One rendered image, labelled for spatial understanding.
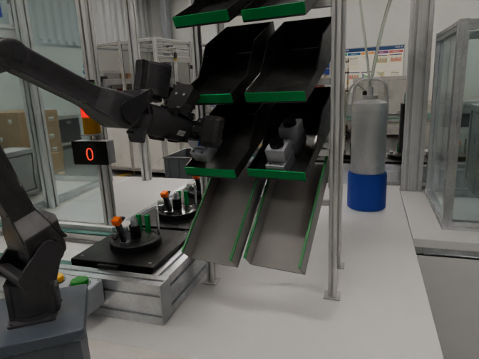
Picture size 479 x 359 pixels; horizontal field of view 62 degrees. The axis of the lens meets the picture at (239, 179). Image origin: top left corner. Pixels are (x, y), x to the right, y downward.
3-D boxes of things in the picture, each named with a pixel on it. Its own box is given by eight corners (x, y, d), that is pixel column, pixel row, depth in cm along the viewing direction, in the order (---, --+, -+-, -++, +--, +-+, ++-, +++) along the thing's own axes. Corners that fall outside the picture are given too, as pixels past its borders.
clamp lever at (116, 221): (125, 243, 102) (117, 221, 98) (119, 243, 103) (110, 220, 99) (132, 234, 105) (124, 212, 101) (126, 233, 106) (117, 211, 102)
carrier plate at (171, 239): (154, 275, 95) (152, 267, 94) (71, 265, 102) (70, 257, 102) (194, 237, 117) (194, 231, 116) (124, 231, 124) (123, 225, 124)
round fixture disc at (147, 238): (145, 256, 100) (145, 249, 100) (99, 251, 105) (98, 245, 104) (171, 236, 113) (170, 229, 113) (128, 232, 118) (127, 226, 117)
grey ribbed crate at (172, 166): (239, 188, 296) (237, 158, 291) (164, 185, 315) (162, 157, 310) (254, 175, 335) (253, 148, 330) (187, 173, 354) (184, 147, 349)
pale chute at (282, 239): (305, 275, 84) (300, 268, 81) (249, 264, 90) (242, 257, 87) (331, 165, 96) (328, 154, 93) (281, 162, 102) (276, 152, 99)
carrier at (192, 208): (197, 236, 118) (194, 195, 115) (127, 230, 126) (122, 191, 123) (224, 211, 141) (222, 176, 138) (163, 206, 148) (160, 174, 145)
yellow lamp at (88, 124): (94, 134, 116) (92, 117, 115) (80, 134, 117) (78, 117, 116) (105, 132, 120) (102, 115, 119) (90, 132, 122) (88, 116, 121)
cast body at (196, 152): (210, 163, 87) (195, 143, 82) (194, 160, 89) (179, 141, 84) (227, 134, 90) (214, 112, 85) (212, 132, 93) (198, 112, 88)
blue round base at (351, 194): (386, 213, 158) (388, 176, 154) (346, 211, 162) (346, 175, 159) (385, 201, 172) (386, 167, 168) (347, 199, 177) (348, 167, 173)
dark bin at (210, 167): (236, 179, 86) (227, 152, 81) (187, 175, 92) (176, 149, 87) (279, 114, 104) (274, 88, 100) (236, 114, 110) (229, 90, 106)
